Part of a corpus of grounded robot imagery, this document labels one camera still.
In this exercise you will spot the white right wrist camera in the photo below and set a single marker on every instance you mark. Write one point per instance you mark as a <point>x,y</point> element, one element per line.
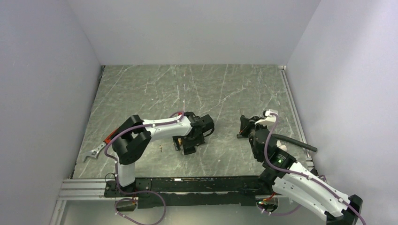
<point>269,118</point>

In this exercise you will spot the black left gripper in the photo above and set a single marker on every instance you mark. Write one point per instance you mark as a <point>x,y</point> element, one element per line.
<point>198,141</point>

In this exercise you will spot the white pipe elbow right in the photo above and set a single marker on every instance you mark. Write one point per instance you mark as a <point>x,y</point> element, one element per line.
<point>281,146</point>

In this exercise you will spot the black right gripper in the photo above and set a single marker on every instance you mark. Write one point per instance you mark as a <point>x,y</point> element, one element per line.
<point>247,124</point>

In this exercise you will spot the adjustable wrench red handle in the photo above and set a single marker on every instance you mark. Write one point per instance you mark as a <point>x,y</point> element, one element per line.
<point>96,151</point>

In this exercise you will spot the black padlock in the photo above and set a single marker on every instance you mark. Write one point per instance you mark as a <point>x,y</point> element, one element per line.
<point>188,148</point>

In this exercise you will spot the black foam tube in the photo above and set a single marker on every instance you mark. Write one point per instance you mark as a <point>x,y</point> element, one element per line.
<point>295,142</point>

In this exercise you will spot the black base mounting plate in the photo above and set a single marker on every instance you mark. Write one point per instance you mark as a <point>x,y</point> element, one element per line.
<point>192,191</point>

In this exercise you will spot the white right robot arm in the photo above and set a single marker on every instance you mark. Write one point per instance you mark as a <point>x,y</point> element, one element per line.
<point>285,175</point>

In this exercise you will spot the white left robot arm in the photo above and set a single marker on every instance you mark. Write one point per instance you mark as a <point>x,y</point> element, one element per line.
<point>130,140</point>

